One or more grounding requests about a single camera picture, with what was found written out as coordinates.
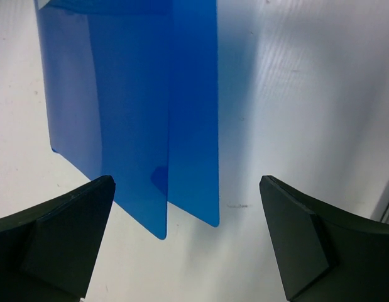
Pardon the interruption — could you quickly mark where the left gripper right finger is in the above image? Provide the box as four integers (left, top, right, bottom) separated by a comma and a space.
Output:
260, 176, 389, 301

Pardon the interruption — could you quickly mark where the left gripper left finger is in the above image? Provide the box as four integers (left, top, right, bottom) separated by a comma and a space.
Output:
0, 176, 116, 301

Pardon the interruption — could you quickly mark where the blue clip file folder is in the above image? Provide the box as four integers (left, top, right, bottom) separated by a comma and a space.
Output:
35, 1, 220, 239

